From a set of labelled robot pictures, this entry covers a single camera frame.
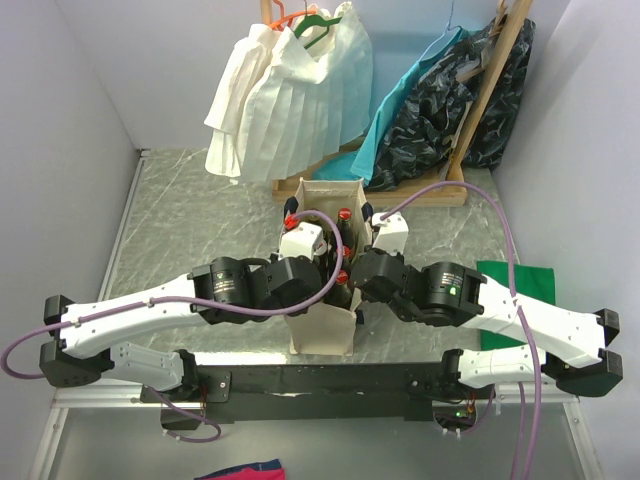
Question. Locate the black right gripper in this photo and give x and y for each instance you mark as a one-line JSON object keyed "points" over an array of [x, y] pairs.
{"points": [[367, 296]]}

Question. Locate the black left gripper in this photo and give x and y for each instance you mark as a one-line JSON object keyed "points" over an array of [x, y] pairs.
{"points": [[274, 258]]}

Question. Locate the cola glass bottle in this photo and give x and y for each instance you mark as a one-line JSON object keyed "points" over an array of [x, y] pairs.
{"points": [[346, 229]]}

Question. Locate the cream canvas tote bag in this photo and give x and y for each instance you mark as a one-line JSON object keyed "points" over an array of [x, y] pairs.
{"points": [[326, 329]]}

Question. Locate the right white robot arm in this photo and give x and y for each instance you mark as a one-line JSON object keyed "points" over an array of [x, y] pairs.
{"points": [[566, 347]]}

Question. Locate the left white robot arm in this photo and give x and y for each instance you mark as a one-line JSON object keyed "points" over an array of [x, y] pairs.
{"points": [[94, 339]]}

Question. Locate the wooden clothes rack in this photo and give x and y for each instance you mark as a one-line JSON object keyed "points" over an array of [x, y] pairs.
{"points": [[441, 185]]}

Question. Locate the teal shirt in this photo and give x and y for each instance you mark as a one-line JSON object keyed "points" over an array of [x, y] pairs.
{"points": [[359, 164]]}

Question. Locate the black base beam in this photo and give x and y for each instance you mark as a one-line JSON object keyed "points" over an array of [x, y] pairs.
{"points": [[233, 393]]}

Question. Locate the dark patterned garment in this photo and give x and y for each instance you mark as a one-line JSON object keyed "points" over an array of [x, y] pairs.
{"points": [[422, 133]]}

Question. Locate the green cloth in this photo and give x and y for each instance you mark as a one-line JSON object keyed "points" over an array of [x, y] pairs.
{"points": [[535, 282]]}

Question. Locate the white pleated garment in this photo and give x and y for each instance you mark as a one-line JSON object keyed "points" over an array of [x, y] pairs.
{"points": [[287, 100]]}

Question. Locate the pink and blue cloth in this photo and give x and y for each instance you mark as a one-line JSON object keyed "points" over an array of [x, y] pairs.
{"points": [[268, 470]]}

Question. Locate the orange hanger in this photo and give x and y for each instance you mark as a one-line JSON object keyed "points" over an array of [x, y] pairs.
{"points": [[274, 14]]}

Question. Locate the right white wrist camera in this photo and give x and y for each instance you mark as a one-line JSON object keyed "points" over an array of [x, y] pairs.
{"points": [[390, 232]]}

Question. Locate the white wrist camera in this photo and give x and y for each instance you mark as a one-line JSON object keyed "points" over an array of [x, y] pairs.
{"points": [[301, 239], [390, 232]]}

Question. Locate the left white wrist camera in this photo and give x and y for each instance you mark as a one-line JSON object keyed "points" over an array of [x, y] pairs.
{"points": [[301, 239]]}

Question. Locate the blue wire hanger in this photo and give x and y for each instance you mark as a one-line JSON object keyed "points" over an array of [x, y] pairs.
{"points": [[447, 28]]}

